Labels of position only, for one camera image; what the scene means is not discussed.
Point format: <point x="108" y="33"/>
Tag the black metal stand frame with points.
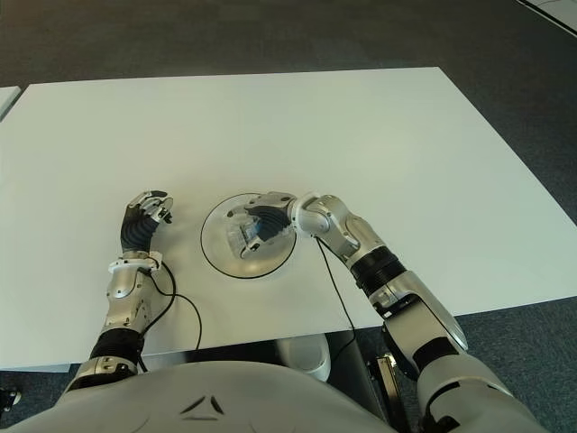
<point x="383" y="383"/>

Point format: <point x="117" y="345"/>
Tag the grey robot torso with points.
<point x="225" y="397"/>

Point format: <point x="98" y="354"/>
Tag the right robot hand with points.
<point x="270" y="221"/>

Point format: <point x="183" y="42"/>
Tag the black caster wheel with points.
<point x="10" y="397"/>

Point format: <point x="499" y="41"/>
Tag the small white table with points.
<point x="6" y="99"/>

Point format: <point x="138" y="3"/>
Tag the white board edge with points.
<point x="559" y="11"/>

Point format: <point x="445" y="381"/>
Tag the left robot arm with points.
<point x="121" y="288"/>

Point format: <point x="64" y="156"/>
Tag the white plate black rim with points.
<point x="216" y="245"/>

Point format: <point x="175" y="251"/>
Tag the clear plastic water bottle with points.
<point x="241" y="232"/>

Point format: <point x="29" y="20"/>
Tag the white round bin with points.
<point x="306" y="356"/>

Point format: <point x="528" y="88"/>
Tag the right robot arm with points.
<point x="351" y="230"/>

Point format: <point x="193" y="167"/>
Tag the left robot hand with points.
<point x="135" y="230"/>

